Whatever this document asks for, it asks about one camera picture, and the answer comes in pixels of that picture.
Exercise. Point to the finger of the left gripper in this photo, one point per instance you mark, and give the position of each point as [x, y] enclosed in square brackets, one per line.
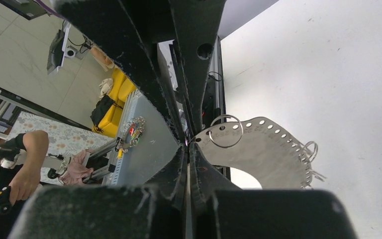
[196, 24]
[109, 25]

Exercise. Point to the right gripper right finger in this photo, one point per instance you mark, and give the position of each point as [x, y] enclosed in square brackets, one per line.
[224, 211]

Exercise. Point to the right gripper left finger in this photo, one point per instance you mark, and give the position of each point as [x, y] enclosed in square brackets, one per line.
[153, 210]

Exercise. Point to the operator forearm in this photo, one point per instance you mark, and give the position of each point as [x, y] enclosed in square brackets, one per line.
[36, 144]

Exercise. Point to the operator hand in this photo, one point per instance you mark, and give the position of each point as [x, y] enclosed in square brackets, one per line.
[24, 183]

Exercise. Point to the yellow box with black bag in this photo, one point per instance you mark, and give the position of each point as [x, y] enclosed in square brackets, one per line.
[108, 111]

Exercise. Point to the aluminium rail frame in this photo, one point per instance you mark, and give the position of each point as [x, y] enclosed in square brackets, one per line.
[103, 162]

